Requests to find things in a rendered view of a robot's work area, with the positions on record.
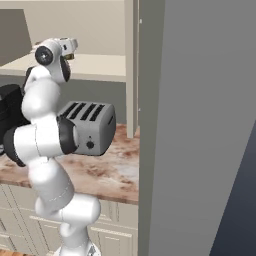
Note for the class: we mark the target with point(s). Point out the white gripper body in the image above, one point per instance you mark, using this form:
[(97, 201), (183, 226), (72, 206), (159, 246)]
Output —
[(71, 44)]

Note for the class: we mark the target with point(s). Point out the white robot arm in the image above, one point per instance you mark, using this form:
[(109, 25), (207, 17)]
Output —
[(43, 140)]

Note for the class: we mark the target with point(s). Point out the taupe cabinet door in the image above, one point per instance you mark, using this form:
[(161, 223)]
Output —
[(13, 36)]

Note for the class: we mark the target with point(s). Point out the beige base cabinet run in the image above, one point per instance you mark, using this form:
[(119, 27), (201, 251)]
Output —
[(116, 230)]

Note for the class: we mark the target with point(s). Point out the small olive can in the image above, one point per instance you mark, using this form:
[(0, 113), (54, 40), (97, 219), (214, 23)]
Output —
[(70, 57)]

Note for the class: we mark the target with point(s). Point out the black countertop appliance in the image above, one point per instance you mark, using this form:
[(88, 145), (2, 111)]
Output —
[(10, 106)]

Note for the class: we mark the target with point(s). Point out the grey four-slot toaster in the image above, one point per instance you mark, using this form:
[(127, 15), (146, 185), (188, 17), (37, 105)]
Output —
[(95, 133)]

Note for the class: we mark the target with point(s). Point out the tall grey fridge housing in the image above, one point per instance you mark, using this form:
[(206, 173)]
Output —
[(193, 126)]

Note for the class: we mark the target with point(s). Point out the beige open wall cabinet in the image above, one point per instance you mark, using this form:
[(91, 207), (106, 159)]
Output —
[(100, 66)]

